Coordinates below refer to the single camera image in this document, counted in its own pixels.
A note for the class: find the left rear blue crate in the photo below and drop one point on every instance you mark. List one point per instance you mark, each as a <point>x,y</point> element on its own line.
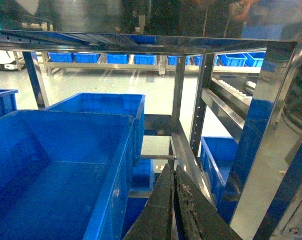
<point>7,101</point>

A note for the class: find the large front blue crate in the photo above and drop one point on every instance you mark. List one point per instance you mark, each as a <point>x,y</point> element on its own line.
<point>64,175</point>

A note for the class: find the right lower blue crate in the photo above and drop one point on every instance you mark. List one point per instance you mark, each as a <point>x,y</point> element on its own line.
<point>217,155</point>

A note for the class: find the blue crate behind front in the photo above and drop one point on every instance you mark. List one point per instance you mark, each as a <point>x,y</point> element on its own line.
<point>103,103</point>

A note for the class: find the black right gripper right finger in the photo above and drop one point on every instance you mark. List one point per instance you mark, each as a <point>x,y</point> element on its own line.
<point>195,216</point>

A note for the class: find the steel flow rack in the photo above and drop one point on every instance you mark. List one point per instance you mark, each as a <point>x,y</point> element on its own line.
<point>262,198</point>

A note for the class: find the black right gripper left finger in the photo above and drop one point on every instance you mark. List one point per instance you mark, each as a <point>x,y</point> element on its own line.
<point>155,220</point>

